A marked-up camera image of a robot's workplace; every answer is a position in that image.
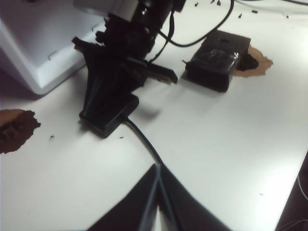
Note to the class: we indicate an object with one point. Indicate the white water dispenser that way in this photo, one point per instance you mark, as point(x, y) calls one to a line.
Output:
point(36, 48)

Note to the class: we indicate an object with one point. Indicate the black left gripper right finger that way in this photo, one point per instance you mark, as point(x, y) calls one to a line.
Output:
point(190, 211)

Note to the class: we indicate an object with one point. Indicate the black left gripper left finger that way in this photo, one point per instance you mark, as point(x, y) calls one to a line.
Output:
point(130, 209)

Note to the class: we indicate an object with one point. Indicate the black sponge block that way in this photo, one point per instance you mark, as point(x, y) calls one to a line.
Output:
point(211, 69)

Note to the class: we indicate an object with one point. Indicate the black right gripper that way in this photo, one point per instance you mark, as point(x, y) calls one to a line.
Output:
point(137, 36)

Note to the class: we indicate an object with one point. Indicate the black USB hub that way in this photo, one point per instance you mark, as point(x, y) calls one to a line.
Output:
point(108, 130)

